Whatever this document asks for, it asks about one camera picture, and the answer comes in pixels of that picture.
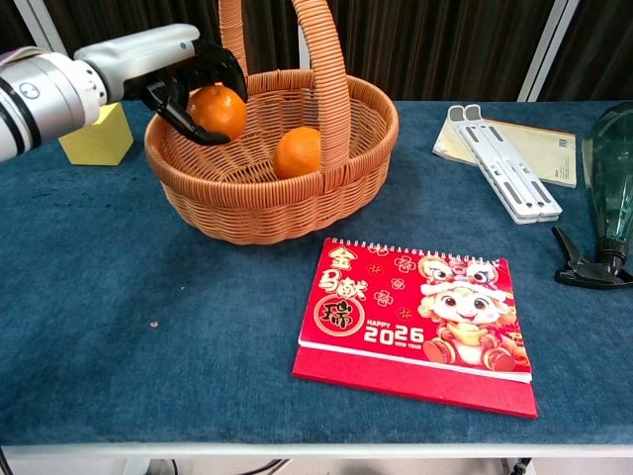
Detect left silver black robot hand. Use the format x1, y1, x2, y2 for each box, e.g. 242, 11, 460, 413
73, 23, 249, 146

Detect small round orange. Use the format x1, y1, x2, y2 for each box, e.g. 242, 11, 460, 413
186, 84, 248, 143

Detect large orange with leaf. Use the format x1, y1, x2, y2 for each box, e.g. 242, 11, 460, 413
272, 126, 325, 181

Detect yellow cube block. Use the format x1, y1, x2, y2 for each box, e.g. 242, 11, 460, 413
57, 102, 136, 167

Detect blue table cloth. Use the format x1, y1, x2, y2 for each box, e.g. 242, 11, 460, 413
0, 100, 633, 447

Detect white folding laptop stand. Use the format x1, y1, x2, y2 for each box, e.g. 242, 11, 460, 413
446, 104, 564, 226

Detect red 2026 desk calendar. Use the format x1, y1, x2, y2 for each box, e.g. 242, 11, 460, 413
291, 237, 540, 421

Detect beige notebook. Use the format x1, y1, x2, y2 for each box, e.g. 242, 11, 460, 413
432, 118, 579, 190

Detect green spray bottle black trigger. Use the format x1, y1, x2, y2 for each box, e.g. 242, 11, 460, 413
551, 100, 633, 289

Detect white partition post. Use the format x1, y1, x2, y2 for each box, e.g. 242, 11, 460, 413
515, 0, 581, 104
297, 22, 313, 71
23, 0, 69, 56

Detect wicker basket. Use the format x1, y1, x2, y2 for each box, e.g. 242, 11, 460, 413
143, 0, 401, 246

